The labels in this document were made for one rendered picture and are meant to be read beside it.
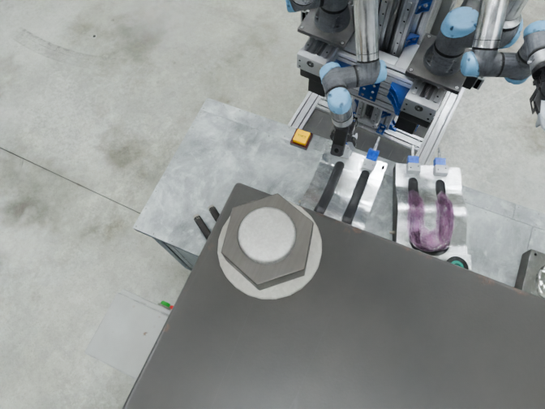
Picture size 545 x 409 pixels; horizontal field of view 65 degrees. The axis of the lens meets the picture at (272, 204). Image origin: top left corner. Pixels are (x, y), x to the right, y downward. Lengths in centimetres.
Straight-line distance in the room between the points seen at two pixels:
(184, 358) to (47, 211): 265
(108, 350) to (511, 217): 155
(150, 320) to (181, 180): 96
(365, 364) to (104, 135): 284
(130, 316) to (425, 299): 74
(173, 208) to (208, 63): 165
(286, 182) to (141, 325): 99
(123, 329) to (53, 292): 183
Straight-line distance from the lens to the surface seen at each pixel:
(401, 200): 174
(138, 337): 105
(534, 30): 152
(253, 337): 45
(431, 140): 269
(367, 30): 150
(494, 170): 300
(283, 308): 45
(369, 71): 153
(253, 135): 194
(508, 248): 191
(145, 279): 266
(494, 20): 151
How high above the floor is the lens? 246
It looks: 68 degrees down
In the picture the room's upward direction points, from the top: 8 degrees counter-clockwise
